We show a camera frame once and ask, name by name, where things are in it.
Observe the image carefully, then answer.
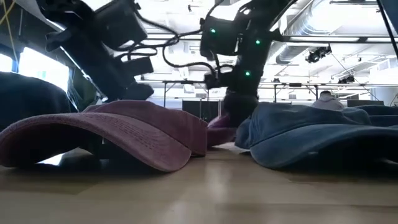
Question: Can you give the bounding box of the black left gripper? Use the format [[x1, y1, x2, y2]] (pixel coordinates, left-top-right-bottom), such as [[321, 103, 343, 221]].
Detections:
[[67, 46, 155, 101]]

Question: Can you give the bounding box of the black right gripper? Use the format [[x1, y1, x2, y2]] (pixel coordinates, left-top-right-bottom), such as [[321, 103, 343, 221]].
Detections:
[[217, 58, 265, 128]]

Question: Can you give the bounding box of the dark blue-grey baseball cap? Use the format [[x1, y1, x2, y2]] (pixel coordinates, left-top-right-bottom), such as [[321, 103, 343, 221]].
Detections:
[[0, 71, 78, 131]]

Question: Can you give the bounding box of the black panel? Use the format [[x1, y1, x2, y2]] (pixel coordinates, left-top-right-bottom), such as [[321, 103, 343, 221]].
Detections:
[[182, 100, 220, 123]]

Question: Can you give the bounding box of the person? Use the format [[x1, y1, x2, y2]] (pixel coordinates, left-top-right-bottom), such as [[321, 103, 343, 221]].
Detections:
[[312, 90, 345, 111]]

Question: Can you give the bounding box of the large black ceiling spotlight cluster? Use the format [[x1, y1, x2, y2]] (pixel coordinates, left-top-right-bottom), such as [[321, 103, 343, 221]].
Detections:
[[305, 45, 333, 64]]

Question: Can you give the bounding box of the small black ceiling spotlight cluster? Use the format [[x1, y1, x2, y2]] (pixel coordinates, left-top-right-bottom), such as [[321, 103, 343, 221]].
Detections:
[[338, 74, 356, 85]]

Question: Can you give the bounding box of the overhead beam with light strips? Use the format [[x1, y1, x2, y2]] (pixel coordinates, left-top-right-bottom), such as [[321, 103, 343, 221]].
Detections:
[[144, 30, 398, 44]]

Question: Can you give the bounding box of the wide black computer monitor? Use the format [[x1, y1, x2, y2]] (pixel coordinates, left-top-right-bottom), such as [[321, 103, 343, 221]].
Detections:
[[347, 99, 385, 108]]

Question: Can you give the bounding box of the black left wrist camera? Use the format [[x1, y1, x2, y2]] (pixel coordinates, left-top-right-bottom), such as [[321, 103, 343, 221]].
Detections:
[[122, 57, 155, 77]]

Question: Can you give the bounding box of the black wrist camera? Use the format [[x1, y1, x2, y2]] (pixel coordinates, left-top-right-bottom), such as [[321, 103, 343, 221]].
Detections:
[[122, 57, 155, 77], [204, 72, 221, 90]]

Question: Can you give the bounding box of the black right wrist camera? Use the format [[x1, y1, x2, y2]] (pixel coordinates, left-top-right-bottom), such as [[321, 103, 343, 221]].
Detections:
[[204, 72, 221, 90]]

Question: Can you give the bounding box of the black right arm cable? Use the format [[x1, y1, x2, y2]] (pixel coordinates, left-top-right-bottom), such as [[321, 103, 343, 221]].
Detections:
[[161, 45, 218, 77]]

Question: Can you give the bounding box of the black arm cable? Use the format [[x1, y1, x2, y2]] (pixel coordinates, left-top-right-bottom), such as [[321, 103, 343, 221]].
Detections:
[[161, 45, 218, 77], [113, 9, 203, 62]]

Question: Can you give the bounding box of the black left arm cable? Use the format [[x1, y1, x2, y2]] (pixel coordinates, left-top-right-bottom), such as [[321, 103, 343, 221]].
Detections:
[[113, 9, 203, 62]]

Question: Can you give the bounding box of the large window with dark frame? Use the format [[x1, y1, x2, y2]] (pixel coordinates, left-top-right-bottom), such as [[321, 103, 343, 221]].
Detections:
[[0, 46, 71, 93]]

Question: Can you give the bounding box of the silver ventilation duct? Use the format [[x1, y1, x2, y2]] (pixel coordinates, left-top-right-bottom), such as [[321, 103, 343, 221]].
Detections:
[[275, 0, 332, 65]]

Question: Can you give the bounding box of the thin yellow cable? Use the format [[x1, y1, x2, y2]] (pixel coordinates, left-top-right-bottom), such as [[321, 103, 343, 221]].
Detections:
[[0, 0, 18, 63]]

